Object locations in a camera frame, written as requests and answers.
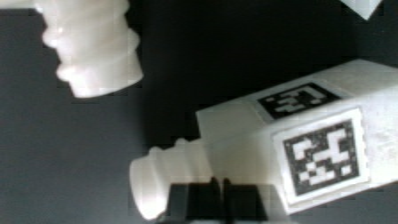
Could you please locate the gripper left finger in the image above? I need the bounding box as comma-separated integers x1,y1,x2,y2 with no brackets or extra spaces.
157,179,221,224

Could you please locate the white right fence rail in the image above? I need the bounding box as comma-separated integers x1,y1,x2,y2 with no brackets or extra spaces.
340,0,385,20

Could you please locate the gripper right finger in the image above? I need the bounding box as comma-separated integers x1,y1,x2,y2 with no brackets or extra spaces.
219,177,294,224

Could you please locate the white leg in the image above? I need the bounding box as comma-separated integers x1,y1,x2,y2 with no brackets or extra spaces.
130,60,398,224
0,0,145,98

